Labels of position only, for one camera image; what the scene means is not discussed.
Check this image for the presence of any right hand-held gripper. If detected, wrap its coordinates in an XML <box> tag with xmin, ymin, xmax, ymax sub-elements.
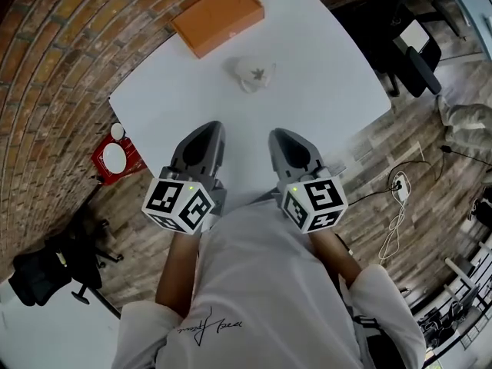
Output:
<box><xmin>268</xmin><ymin>128</ymin><xmax>349</xmax><ymax>234</ymax></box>

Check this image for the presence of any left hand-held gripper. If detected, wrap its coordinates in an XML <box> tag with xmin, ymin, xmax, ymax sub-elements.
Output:
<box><xmin>141</xmin><ymin>120</ymin><xmax>228</xmax><ymax>238</ymax></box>

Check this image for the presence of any white cup with leaf print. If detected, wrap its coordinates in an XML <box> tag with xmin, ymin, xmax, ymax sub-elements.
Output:
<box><xmin>224</xmin><ymin>55</ymin><xmax>281</xmax><ymax>94</ymax></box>

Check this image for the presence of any person's right forearm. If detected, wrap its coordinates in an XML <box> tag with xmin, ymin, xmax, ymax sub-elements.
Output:
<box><xmin>307</xmin><ymin>227</ymin><xmax>364</xmax><ymax>291</ymax></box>

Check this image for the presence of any person's left forearm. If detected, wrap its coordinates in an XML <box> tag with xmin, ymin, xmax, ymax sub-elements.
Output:
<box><xmin>155</xmin><ymin>231</ymin><xmax>203</xmax><ymax>318</ymax></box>

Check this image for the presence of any red fire equipment box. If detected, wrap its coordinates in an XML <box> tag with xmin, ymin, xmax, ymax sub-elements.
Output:
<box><xmin>91</xmin><ymin>135</ymin><xmax>148</xmax><ymax>186</ymax></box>

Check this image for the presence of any white round plate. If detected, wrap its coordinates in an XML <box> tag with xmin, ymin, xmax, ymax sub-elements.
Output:
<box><xmin>102</xmin><ymin>143</ymin><xmax>129</xmax><ymax>175</ymax></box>

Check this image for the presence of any white power strip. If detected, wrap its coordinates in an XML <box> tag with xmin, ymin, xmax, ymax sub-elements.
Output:
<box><xmin>391</xmin><ymin>171</ymin><xmax>411</xmax><ymax>202</ymax></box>

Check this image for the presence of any person's white shirt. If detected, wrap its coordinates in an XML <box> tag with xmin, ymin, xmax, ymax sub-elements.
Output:
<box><xmin>111</xmin><ymin>200</ymin><xmax>427</xmax><ymax>369</ymax></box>

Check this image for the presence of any black office chair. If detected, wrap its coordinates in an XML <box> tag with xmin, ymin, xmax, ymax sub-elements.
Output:
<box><xmin>368</xmin><ymin>0</ymin><xmax>443</xmax><ymax>98</ymax></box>
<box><xmin>8</xmin><ymin>205</ymin><xmax>125</xmax><ymax>308</ymax></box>

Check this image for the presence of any white metal rack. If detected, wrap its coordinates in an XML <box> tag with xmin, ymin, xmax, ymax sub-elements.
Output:
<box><xmin>444</xmin><ymin>240</ymin><xmax>492</xmax><ymax>351</ymax></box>

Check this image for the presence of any white box on chair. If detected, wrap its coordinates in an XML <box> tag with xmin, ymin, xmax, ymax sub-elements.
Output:
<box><xmin>397</xmin><ymin>19</ymin><xmax>431</xmax><ymax>56</ymax></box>

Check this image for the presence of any orange cardboard box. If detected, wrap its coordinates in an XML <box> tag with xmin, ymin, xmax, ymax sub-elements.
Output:
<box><xmin>171</xmin><ymin>0</ymin><xmax>266</xmax><ymax>60</ymax></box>

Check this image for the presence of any white power cable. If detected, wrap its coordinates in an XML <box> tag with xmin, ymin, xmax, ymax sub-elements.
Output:
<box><xmin>378</xmin><ymin>196</ymin><xmax>408</xmax><ymax>271</ymax></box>

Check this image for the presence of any black power cable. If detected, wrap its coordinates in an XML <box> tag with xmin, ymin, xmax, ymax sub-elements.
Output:
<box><xmin>337</xmin><ymin>144</ymin><xmax>492</xmax><ymax>207</ymax></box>

